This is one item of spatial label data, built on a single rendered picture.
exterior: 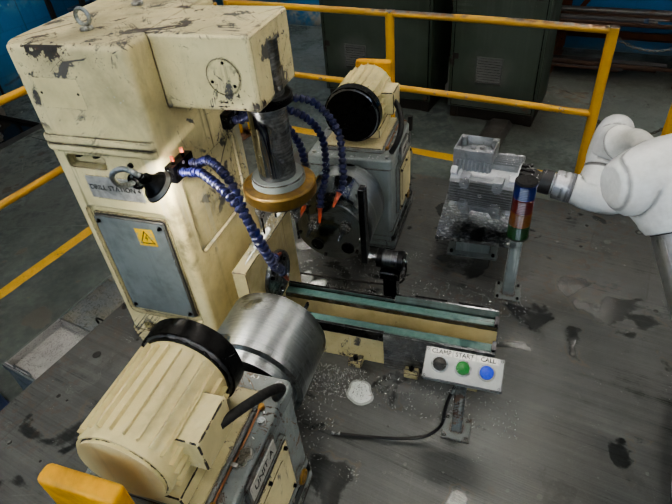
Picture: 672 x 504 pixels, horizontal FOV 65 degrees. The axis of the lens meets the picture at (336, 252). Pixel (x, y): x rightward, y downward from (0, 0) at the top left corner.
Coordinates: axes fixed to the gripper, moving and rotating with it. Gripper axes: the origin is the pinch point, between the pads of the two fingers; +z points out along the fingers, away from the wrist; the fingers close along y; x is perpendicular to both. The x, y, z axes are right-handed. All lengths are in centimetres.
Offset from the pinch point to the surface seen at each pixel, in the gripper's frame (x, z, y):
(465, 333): 24, -11, 48
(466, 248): 30.6, -0.9, 4.6
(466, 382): 6, -16, 77
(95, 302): 88, 145, 49
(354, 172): 0.9, 35.7, 21.7
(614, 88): 104, -50, -353
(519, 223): 1.6, -15.2, 22.5
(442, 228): 21.8, 7.9, 9.1
